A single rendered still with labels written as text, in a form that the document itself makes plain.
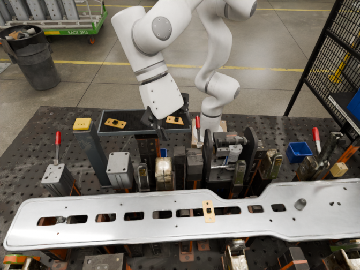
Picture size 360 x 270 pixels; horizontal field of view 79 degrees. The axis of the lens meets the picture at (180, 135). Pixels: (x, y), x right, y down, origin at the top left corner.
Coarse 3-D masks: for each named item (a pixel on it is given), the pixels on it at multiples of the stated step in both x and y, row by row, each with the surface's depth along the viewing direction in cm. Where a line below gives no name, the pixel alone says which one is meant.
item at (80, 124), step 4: (76, 120) 91; (80, 120) 91; (84, 120) 91; (88, 120) 91; (76, 124) 90; (80, 124) 90; (84, 124) 90; (88, 124) 90; (76, 128) 88; (80, 128) 88; (84, 128) 88
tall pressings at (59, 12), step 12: (0, 0) 376; (12, 0) 376; (24, 0) 396; (36, 0) 378; (48, 0) 378; (60, 0) 400; (72, 0) 381; (0, 12) 372; (12, 12) 409; (24, 12) 390; (36, 12) 389; (48, 12) 413; (60, 12) 396; (72, 12) 391; (0, 24) 378
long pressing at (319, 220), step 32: (160, 192) 86; (192, 192) 86; (288, 192) 86; (320, 192) 86; (352, 192) 86; (32, 224) 78; (64, 224) 78; (96, 224) 78; (128, 224) 78; (160, 224) 78; (192, 224) 78; (224, 224) 78; (256, 224) 78; (288, 224) 78; (320, 224) 78; (352, 224) 78
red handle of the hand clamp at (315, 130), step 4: (316, 128) 90; (312, 132) 90; (316, 132) 89; (316, 136) 89; (316, 140) 89; (316, 144) 89; (316, 148) 89; (320, 148) 88; (316, 152) 89; (320, 164) 87
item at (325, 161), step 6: (330, 132) 81; (336, 132) 79; (330, 138) 80; (336, 138) 78; (324, 144) 83; (330, 144) 80; (336, 144) 77; (342, 144) 77; (324, 150) 83; (330, 150) 83; (318, 156) 86; (324, 156) 84; (330, 156) 84; (318, 162) 86; (324, 162) 87; (324, 168) 88
